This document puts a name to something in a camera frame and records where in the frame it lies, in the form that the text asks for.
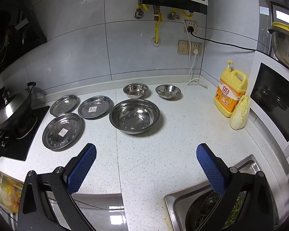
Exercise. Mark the yellow detergent bottle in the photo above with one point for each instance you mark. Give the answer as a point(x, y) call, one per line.
point(227, 96)

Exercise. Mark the yellow plastic bag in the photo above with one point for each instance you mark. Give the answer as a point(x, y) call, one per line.
point(8, 195)

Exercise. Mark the beige wall socket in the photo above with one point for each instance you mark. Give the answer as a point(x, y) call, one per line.
point(199, 47)
point(184, 47)

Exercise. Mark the black range hood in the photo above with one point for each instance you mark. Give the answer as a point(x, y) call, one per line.
point(14, 33)

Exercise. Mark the yellow gas pipe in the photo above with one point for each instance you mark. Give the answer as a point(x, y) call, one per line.
point(156, 31)

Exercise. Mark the black wok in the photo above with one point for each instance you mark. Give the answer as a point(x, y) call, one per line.
point(29, 105)

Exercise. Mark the window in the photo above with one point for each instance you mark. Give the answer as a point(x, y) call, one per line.
point(285, 14)

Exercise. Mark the glossy cabinet door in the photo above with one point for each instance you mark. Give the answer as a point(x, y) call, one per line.
point(98, 211)

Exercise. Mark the white microwave oven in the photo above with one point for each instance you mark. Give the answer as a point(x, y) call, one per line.
point(274, 101)

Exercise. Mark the metal angle valve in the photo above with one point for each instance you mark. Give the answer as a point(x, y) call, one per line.
point(138, 14)
point(173, 16)

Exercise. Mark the white wall socket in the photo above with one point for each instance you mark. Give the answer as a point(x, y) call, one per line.
point(191, 24)

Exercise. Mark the steel wok lid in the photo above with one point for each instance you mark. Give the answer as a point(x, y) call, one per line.
point(12, 105)

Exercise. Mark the white plug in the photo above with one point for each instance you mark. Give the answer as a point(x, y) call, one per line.
point(195, 51)

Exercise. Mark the steel pot with yellow rim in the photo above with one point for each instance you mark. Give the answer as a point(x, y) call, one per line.
point(286, 48)

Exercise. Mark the stainless steel sink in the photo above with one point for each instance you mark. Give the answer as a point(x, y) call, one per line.
point(183, 197)

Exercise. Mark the large stainless steel bowl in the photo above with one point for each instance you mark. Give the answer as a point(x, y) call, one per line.
point(134, 118)

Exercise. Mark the small stainless steel bowl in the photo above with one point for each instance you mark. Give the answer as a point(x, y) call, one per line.
point(168, 91)
point(136, 90)

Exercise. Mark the black plug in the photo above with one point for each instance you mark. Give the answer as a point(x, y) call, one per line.
point(191, 29)

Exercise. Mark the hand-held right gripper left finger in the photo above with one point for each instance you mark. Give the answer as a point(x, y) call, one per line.
point(83, 166)

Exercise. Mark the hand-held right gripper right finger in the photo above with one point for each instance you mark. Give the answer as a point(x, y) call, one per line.
point(210, 166)

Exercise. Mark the stainless steel plate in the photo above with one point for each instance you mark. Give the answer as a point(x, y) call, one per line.
point(55, 137)
point(100, 104)
point(62, 105)

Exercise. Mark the black gas stove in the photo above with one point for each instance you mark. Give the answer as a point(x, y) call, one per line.
point(19, 146)

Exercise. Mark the yellow cleaning cloth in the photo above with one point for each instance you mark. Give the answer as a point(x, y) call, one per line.
point(239, 115)

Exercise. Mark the steel basin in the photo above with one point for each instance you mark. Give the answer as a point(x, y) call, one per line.
point(200, 211)

